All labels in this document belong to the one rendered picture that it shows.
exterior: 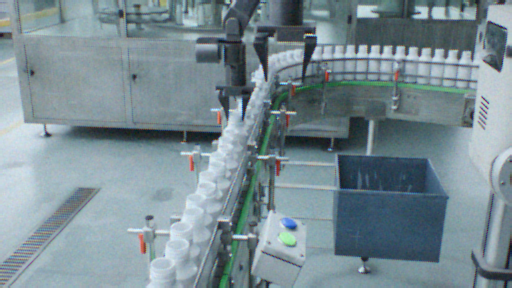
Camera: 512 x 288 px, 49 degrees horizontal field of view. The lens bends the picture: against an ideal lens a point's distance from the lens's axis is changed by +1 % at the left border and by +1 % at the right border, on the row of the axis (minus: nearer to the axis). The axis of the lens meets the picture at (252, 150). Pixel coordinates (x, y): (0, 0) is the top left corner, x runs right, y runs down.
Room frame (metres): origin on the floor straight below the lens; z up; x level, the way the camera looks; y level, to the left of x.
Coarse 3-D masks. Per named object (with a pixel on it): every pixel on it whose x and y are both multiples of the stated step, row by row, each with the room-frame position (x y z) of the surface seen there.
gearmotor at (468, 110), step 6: (468, 96) 2.46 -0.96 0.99; (474, 96) 2.45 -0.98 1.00; (468, 102) 2.45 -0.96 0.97; (474, 102) 2.44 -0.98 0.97; (468, 108) 2.44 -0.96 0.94; (474, 108) 2.43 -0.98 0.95; (462, 114) 2.45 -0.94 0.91; (468, 114) 2.43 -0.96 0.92; (462, 120) 2.45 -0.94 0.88; (468, 120) 2.43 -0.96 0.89; (462, 126) 2.45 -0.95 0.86; (468, 126) 2.44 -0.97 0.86
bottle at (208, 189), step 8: (200, 184) 1.03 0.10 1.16; (208, 184) 1.04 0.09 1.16; (200, 192) 1.01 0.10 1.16; (208, 192) 1.01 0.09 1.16; (208, 200) 1.01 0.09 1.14; (216, 200) 1.03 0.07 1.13; (208, 208) 1.00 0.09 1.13; (216, 208) 1.01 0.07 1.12; (216, 216) 1.00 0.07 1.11; (216, 240) 1.00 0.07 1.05; (216, 248) 1.00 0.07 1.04
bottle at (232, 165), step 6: (222, 144) 1.28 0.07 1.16; (228, 144) 1.28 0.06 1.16; (222, 150) 1.24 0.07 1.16; (228, 150) 1.24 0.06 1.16; (228, 156) 1.24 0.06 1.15; (228, 162) 1.24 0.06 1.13; (234, 162) 1.25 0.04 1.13; (228, 168) 1.23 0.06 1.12; (234, 168) 1.24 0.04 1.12; (234, 174) 1.24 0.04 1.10; (234, 186) 1.24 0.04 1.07; (234, 192) 1.24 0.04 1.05; (234, 198) 1.24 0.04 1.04
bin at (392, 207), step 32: (352, 160) 1.80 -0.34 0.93; (384, 160) 1.79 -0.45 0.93; (416, 160) 1.78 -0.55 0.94; (352, 192) 1.50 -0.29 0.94; (384, 192) 1.49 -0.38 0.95; (416, 192) 1.78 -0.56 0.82; (352, 224) 1.50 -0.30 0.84; (384, 224) 1.49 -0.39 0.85; (416, 224) 1.48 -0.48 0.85; (384, 256) 1.49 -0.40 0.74; (416, 256) 1.48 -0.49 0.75
